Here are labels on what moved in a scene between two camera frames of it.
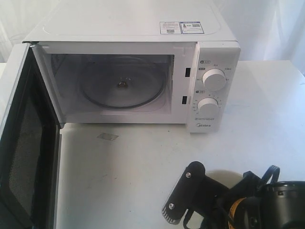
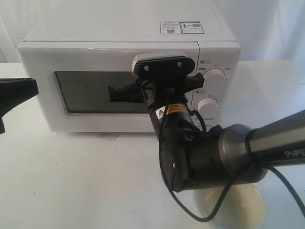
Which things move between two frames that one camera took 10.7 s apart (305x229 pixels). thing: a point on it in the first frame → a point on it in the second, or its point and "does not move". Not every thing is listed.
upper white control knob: x=214 y=79 does not move
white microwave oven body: x=140 y=62 does not move
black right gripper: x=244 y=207 → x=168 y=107
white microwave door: x=30 y=149 → x=69 y=83
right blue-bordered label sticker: x=191 y=27 does not move
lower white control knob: x=208 y=107 does not move
